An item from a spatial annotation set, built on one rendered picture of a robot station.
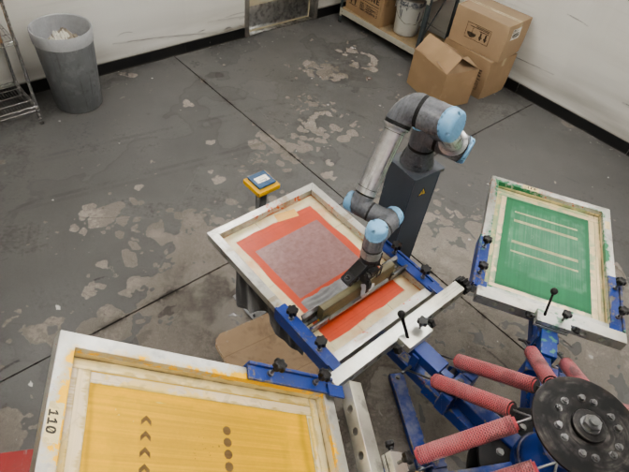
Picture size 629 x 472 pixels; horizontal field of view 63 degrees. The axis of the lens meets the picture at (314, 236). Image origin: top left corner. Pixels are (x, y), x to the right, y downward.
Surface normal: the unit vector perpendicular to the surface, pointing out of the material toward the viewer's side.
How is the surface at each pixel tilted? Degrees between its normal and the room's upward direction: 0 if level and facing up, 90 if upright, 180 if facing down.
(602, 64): 90
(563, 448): 0
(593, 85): 90
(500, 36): 88
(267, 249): 0
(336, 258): 0
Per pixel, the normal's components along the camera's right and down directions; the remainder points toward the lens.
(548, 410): 0.10, -0.69
